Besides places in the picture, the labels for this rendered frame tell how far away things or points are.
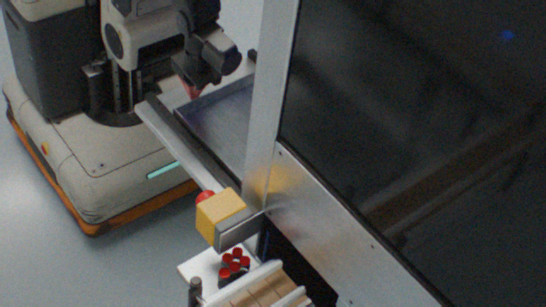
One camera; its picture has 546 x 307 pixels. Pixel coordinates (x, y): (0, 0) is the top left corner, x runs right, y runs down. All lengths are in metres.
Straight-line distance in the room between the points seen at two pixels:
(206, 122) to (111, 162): 0.77
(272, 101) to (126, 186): 1.25
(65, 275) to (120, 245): 0.20
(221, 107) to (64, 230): 1.04
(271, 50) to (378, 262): 0.33
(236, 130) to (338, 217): 0.55
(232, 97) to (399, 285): 0.74
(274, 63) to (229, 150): 0.52
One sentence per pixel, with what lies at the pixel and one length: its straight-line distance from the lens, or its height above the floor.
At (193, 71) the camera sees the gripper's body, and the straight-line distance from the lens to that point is 1.43.
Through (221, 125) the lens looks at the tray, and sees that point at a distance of 1.51.
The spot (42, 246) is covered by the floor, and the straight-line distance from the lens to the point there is 2.41.
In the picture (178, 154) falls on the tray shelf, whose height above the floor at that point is 0.88.
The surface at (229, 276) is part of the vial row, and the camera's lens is 1.23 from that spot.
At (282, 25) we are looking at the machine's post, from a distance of 0.92.
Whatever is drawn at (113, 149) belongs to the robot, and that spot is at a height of 0.28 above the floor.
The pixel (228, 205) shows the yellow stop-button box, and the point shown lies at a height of 1.03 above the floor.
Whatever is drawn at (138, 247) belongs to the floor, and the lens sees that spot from 2.37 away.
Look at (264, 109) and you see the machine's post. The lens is 1.04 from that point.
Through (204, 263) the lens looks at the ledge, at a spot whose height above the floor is 0.88.
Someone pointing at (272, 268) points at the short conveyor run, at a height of 0.97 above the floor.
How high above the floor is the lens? 1.97
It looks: 48 degrees down
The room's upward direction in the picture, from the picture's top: 9 degrees clockwise
